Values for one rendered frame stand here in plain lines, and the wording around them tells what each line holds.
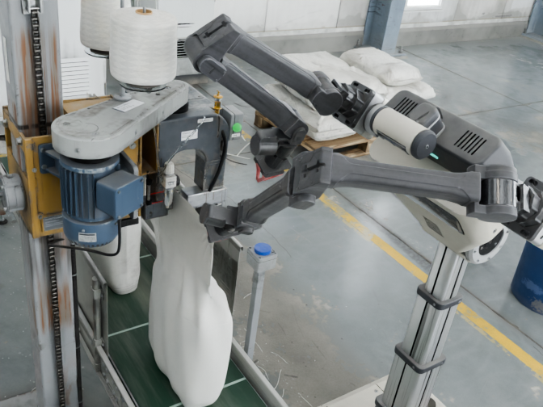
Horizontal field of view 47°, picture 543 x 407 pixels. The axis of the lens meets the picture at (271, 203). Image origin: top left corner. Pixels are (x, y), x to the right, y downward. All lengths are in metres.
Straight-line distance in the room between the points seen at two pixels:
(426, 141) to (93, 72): 3.62
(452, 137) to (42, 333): 1.42
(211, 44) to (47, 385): 1.40
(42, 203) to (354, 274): 2.17
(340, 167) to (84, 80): 3.71
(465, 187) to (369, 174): 0.19
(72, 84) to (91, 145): 3.22
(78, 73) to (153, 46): 3.23
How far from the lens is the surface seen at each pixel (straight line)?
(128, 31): 1.54
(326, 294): 3.43
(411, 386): 2.17
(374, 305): 3.44
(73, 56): 4.71
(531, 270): 3.71
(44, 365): 2.31
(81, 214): 1.69
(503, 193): 1.31
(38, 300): 2.12
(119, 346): 2.47
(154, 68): 1.56
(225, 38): 1.44
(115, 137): 1.58
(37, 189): 1.83
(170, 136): 1.89
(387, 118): 1.49
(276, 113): 1.65
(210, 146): 1.98
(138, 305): 2.64
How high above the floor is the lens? 2.09
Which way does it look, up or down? 30 degrees down
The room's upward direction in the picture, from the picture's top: 8 degrees clockwise
